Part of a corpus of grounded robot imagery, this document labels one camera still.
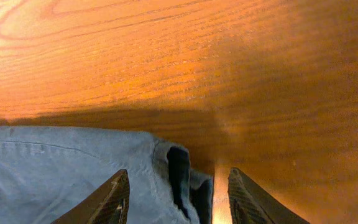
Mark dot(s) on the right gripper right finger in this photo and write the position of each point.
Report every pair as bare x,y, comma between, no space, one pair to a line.
251,204

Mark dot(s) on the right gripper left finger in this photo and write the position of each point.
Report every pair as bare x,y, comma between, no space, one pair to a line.
108,204

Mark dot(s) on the blue denim shorts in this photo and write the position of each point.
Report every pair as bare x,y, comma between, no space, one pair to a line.
45,171

